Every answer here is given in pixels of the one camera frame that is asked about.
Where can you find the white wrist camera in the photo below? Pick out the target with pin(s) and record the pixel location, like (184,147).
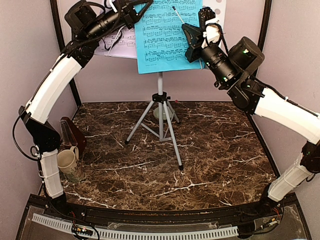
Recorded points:
(211,32)
(112,5)

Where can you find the cream ceramic mug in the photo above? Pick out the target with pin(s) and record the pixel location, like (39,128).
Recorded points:
(68,162)

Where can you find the brown wooden metronome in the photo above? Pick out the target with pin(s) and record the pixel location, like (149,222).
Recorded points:
(71,136)

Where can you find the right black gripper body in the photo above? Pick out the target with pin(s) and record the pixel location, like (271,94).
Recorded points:
(223,69)

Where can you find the grey slotted cable duct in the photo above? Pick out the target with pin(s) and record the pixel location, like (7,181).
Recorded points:
(125,231)

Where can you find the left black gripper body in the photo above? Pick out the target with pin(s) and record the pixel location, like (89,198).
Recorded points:
(99,27)

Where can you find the white perforated music stand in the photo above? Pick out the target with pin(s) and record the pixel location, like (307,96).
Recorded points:
(166,114)

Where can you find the purple sheet music page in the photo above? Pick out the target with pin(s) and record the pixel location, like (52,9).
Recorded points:
(121,43)

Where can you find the blue sheet music page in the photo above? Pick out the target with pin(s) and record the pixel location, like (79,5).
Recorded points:
(160,41)

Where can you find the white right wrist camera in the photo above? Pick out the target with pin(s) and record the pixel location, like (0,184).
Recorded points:
(211,32)

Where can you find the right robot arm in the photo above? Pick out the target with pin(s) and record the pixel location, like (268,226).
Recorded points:
(257,98)

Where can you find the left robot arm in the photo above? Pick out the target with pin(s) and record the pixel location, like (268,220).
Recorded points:
(90,22)

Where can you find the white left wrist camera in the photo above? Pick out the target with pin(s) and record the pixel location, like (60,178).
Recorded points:
(112,5)

